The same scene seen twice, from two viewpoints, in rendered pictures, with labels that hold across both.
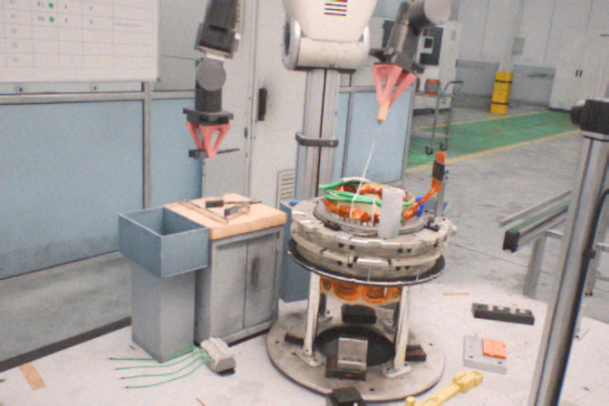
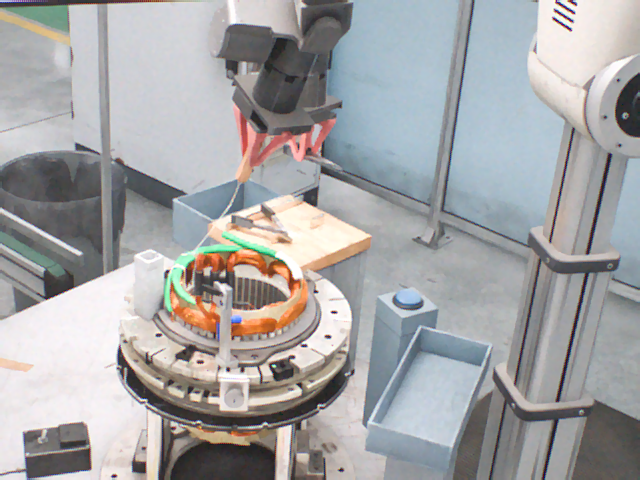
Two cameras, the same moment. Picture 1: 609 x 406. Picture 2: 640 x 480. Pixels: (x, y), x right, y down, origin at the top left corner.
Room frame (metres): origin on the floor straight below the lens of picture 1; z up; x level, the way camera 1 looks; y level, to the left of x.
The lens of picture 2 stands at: (1.18, -1.34, 1.84)
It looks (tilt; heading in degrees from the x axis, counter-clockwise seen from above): 28 degrees down; 87
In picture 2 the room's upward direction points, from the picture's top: 5 degrees clockwise
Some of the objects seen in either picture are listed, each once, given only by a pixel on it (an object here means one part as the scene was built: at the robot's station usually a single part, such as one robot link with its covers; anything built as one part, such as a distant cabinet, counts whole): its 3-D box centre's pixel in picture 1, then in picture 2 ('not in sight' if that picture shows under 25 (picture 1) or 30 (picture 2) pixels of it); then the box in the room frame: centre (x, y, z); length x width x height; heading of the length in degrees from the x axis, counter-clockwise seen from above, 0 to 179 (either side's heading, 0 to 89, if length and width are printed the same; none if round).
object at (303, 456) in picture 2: (355, 300); (309, 455); (1.26, -0.15, 0.85); 0.06 x 0.04 x 0.05; 91
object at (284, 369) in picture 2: not in sight; (281, 368); (1.20, -0.27, 1.09); 0.03 x 0.02 x 0.02; 32
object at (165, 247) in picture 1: (162, 285); (226, 267); (1.10, 0.28, 0.92); 0.17 x 0.11 x 0.28; 45
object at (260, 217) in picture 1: (224, 214); (289, 235); (1.21, 0.17, 1.05); 0.20 x 0.19 x 0.02; 135
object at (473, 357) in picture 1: (484, 352); not in sight; (1.16, -0.44, 0.79); 0.12 x 0.09 x 0.02; 165
